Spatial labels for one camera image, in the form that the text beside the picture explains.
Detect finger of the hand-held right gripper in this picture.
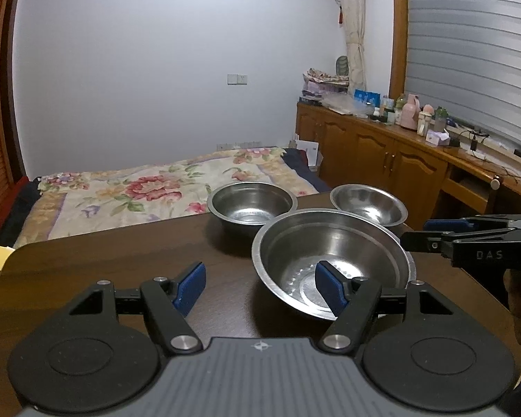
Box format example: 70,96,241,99
400,227,517,253
423,215,521,232

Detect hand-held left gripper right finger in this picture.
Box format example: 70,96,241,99
315,261,454,354

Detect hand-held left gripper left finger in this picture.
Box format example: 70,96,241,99
67,262,207,354

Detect large steel bowl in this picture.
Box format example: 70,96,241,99
252,209,416,321

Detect small steel bowl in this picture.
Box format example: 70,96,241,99
330,185,409,229

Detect medium deep steel bowl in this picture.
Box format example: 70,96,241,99
207,182,299,237

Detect wooden cabinet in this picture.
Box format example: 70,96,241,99
296,102,521,231

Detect floral bed blanket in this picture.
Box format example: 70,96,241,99
13,147,320,250

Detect dark blue cloth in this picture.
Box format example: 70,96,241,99
284,148,331,192

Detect pink thermos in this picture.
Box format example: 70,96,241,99
402,94,420,130

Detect white papers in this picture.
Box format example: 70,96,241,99
293,137,320,170

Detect clear plastic bags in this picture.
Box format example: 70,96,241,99
321,93,374,118

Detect pile of floral cloth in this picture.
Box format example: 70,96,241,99
301,68,350,96

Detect red and navy bedding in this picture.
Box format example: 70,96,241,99
0,176,42,244

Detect cream curtain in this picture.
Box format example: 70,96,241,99
336,0,370,94

